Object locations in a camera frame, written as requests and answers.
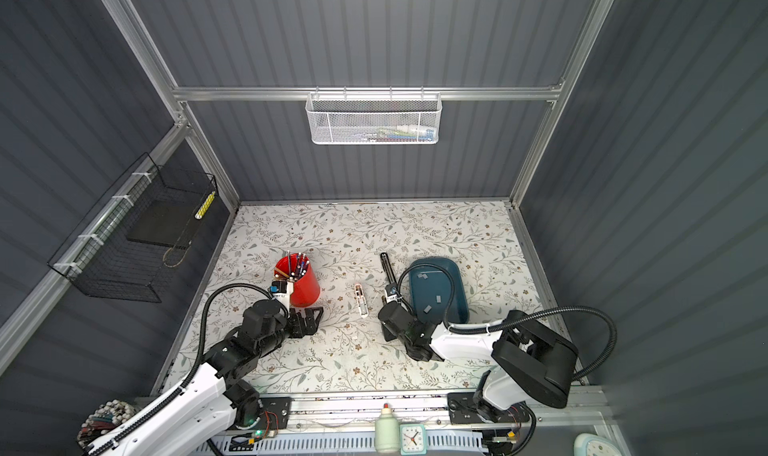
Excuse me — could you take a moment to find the pink eraser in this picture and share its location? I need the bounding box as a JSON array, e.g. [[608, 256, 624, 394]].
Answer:
[[353, 283, 369, 318]]

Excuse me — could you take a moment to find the teal plastic tray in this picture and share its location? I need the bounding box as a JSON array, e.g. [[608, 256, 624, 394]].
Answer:
[[407, 257, 469, 324]]

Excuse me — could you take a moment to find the black stapler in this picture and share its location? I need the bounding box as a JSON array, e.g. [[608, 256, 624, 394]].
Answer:
[[380, 252, 397, 285]]

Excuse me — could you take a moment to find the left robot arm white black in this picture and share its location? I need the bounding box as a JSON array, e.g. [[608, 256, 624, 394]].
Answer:
[[84, 299, 323, 455]]

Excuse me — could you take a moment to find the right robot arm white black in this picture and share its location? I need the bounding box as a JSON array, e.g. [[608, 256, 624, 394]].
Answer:
[[378, 301, 578, 422]]

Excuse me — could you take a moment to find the red pen cup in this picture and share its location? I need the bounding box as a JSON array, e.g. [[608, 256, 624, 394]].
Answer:
[[273, 253, 321, 308]]

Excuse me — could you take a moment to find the white glue bottle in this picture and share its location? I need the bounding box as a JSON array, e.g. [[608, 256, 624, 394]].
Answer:
[[374, 403, 400, 454]]

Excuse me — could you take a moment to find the small teal clock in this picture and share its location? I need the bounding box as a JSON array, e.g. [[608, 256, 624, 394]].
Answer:
[[400, 423, 428, 456]]

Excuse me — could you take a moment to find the yellow marker in side basket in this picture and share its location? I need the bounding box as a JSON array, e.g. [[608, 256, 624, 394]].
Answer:
[[194, 190, 216, 220]]

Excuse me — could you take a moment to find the clear jar of pencils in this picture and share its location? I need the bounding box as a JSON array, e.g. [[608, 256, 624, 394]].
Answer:
[[76, 399, 139, 451]]

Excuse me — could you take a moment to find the white round device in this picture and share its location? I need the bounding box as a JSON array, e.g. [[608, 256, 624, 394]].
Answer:
[[573, 433, 623, 456]]

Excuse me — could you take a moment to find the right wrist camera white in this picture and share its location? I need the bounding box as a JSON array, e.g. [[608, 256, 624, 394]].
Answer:
[[383, 282, 401, 304]]

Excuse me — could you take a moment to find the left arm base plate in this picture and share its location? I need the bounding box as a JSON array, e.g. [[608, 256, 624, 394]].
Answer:
[[230, 397, 293, 432]]

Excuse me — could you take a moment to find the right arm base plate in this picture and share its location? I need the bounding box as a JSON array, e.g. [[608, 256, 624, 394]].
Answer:
[[446, 392, 531, 425]]

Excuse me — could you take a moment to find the black wire side basket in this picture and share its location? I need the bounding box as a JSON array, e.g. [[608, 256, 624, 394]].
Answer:
[[48, 157, 218, 303]]

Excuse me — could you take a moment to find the white wire wall basket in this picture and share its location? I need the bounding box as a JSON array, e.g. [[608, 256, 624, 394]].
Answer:
[[305, 94, 443, 145]]

